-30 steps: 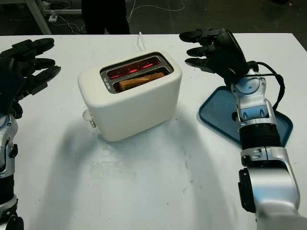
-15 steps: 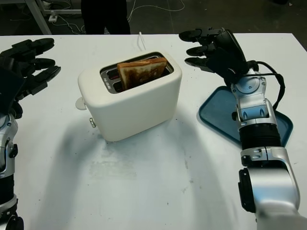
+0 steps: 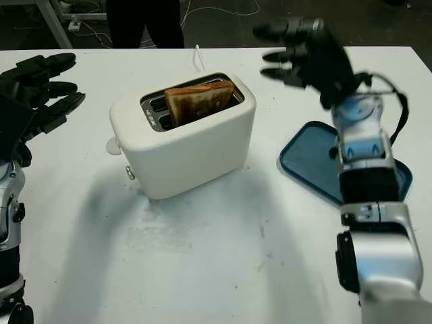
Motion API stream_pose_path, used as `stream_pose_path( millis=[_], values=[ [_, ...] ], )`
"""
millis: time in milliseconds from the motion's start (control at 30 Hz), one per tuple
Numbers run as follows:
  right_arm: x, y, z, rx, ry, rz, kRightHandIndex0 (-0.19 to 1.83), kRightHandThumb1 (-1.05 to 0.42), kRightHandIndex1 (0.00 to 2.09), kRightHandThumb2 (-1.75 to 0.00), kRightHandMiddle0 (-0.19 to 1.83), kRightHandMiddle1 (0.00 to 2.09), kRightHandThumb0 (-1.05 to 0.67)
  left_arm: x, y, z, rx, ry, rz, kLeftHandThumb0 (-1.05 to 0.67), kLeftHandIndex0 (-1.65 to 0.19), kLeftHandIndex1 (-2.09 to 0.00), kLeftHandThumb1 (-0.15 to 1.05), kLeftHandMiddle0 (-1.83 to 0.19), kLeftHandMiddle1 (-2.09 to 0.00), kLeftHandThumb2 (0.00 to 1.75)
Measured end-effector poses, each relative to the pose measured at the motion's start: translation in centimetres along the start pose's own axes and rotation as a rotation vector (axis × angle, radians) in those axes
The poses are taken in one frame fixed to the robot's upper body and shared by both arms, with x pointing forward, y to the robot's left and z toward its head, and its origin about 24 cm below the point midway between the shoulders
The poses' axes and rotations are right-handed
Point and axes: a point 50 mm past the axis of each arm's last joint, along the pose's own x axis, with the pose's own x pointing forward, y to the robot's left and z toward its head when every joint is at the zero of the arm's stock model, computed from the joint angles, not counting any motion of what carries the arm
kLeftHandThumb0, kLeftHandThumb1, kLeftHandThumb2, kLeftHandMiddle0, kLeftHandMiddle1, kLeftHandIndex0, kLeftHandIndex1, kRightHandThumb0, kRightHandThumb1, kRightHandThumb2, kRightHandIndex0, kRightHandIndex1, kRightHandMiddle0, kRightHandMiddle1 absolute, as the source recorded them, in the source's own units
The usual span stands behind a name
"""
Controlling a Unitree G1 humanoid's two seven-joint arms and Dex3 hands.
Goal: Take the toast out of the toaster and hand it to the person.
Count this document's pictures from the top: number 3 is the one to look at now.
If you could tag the white metal frame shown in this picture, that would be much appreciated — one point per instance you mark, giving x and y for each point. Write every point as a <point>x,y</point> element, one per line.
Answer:
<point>55,23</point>

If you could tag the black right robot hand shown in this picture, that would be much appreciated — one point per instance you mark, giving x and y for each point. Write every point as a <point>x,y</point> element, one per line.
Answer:
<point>327,64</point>

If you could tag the browned toast slice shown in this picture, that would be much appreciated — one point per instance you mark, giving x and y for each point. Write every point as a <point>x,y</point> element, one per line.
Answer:
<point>199,101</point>

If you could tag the white power strip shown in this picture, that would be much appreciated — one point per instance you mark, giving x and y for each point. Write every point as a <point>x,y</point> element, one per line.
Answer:
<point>75,26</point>

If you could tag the person in black trousers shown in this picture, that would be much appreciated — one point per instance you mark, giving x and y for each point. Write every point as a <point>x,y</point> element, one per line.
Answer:
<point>135,23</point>

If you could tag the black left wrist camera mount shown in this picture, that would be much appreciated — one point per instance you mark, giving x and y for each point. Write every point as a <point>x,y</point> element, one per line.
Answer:
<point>13,125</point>

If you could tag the white toaster lever knob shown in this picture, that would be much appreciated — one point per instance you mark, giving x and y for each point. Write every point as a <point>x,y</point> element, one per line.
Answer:
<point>113,146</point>

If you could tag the blue plastic tray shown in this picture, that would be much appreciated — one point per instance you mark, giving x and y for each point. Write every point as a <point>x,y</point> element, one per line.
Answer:
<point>303,158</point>

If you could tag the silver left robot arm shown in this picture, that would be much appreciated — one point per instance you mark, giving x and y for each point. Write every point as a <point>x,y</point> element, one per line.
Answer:
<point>8,202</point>

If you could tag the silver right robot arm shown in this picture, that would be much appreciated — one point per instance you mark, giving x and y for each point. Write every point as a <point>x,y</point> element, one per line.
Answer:
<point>381,256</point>

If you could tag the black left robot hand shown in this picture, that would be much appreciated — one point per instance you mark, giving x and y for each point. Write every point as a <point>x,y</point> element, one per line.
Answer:
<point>44,87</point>

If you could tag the white two-slot toaster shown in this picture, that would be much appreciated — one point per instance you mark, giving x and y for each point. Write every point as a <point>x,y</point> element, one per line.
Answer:
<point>202,145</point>

